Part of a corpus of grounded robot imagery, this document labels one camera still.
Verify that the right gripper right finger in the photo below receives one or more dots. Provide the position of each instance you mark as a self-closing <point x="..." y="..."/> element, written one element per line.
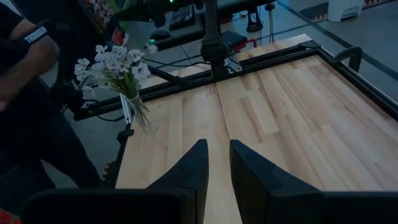
<point x="255" y="186"/>

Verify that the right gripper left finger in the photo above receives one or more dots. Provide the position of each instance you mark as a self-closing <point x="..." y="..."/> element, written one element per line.
<point x="192" y="174"/>

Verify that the clear glass vase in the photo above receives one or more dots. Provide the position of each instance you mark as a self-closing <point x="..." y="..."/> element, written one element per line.
<point x="146" y="123"/>

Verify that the large white flower bunch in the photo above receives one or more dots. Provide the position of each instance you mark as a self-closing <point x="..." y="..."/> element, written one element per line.
<point x="124" y="67"/>

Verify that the small white flower bunch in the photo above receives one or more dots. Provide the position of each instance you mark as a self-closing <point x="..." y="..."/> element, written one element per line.
<point x="82" y="67"/>

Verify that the dark red tulip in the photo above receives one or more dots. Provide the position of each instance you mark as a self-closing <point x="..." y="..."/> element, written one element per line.
<point x="118" y="35"/>

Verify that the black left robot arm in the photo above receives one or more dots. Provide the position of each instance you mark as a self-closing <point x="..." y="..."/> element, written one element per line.
<point x="214" y="40"/>

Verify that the person's forearm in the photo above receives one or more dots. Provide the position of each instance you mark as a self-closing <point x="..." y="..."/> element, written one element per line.
<point x="28" y="71"/>

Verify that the black computer mouse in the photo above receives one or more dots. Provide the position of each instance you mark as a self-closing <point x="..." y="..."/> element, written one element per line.
<point x="160" y="35"/>

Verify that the black keyboard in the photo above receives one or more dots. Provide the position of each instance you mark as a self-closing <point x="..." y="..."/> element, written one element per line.
<point x="183" y="17"/>

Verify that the person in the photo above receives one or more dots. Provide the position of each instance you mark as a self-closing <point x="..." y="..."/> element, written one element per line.
<point x="31" y="140"/>

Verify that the black yellow-edged floor mat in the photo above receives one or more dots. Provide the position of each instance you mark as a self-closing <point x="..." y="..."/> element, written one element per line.
<point x="314" y="14"/>

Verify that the orange patterned fabric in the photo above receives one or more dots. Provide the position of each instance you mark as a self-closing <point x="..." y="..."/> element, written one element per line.
<point x="99" y="12"/>

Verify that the red flower bunch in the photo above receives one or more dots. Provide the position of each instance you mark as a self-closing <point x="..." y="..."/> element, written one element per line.
<point x="7" y="217"/>

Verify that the white plastic bin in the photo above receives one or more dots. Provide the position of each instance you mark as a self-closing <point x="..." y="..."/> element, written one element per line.
<point x="345" y="11"/>

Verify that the black aluminium table frame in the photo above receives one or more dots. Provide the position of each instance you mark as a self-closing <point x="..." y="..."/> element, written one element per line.
<point x="186" y="82"/>

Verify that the black frame clamp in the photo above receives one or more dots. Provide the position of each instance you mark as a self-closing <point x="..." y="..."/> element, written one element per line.
<point x="354" y="59"/>

